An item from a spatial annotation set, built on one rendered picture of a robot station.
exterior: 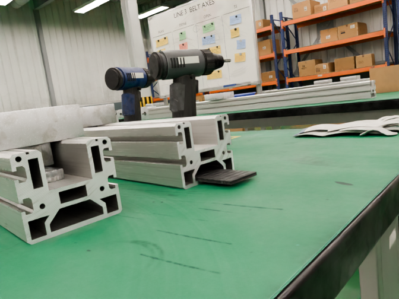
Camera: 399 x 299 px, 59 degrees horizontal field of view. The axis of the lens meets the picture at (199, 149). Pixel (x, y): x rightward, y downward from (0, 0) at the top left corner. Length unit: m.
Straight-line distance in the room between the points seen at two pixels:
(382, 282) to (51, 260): 0.61
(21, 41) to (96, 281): 13.36
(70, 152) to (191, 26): 3.79
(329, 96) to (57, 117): 1.66
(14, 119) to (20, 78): 12.86
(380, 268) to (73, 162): 0.58
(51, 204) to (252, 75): 3.36
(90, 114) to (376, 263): 0.61
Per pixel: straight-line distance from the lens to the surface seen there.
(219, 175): 0.46
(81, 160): 0.40
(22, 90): 13.24
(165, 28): 4.45
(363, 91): 1.91
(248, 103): 2.18
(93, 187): 0.38
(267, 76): 11.36
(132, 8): 9.51
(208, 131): 0.50
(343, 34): 10.41
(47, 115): 0.44
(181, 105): 0.75
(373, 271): 0.75
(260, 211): 0.34
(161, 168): 0.48
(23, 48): 13.51
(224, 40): 3.86
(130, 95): 0.96
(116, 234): 0.34
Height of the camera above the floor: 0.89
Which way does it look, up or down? 8 degrees down
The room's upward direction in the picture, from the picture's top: 8 degrees counter-clockwise
